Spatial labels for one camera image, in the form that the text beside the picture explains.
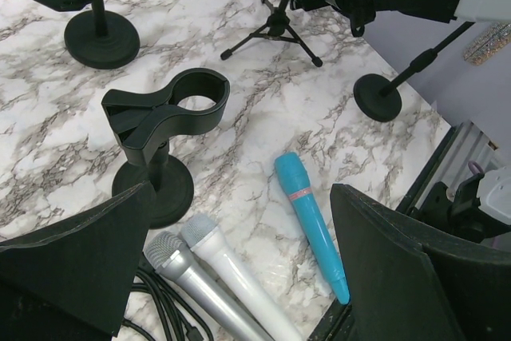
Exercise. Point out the teal microphone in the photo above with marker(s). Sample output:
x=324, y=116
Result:
x=295, y=183

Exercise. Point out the tripod shock mount stand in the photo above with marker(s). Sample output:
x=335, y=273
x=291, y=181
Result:
x=276, y=28

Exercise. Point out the white microphone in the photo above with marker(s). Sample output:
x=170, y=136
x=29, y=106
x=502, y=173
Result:
x=206, y=239

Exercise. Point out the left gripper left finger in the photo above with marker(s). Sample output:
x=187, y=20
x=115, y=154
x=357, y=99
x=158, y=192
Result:
x=71, y=280

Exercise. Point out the clip round-base stand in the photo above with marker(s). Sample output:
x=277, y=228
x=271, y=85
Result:
x=191, y=104
x=378, y=97

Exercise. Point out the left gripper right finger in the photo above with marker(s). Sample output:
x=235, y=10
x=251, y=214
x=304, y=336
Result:
x=409, y=281

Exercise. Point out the silver microphone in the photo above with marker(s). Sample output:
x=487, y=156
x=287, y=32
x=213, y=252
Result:
x=172, y=259

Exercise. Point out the glitter microphone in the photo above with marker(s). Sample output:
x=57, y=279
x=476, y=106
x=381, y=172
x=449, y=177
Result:
x=487, y=44

